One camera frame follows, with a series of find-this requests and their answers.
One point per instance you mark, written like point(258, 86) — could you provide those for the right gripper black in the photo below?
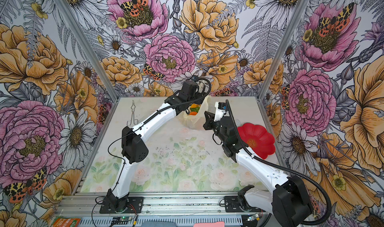
point(209, 121)

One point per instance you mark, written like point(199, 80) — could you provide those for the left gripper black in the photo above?
point(199, 95)

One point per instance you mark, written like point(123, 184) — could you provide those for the translucent yellowish plastic bag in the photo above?
point(196, 119)

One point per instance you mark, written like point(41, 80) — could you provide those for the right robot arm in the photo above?
point(285, 198)

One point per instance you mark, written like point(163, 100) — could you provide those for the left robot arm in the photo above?
point(134, 149)

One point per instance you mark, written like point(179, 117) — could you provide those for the red flower-shaped bowl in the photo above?
point(258, 139)

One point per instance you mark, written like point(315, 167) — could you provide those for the metal tongs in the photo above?
point(132, 121)

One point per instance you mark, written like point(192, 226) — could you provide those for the pink cloth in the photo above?
point(215, 224)

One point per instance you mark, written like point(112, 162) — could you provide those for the small circuit board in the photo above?
point(124, 220)

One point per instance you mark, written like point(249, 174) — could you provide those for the orange green packet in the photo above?
point(66, 222)

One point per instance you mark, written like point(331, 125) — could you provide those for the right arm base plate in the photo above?
point(234, 204)

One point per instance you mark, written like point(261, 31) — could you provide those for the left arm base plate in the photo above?
point(126, 205)

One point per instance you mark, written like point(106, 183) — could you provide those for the aluminium front rail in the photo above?
point(154, 204)

